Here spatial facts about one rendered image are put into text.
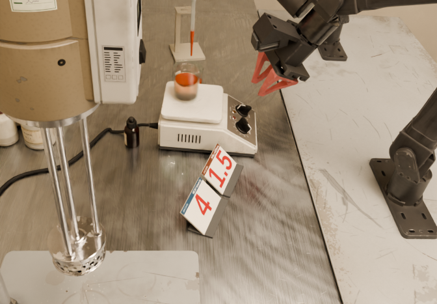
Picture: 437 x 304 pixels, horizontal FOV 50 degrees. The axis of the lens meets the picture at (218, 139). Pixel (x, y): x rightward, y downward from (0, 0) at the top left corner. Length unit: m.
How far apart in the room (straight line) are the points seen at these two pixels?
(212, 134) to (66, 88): 0.56
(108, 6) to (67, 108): 0.09
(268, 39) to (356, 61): 0.57
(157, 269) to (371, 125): 0.62
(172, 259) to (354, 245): 0.32
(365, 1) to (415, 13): 1.91
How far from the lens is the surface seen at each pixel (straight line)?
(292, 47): 0.87
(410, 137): 0.86
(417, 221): 0.93
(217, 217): 0.83
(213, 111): 0.91
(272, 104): 1.11
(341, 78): 1.27
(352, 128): 1.10
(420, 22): 2.75
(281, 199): 0.89
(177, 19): 1.20
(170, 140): 0.93
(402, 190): 0.93
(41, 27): 0.36
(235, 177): 0.90
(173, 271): 0.75
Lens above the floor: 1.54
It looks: 41 degrees down
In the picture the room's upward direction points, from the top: 7 degrees clockwise
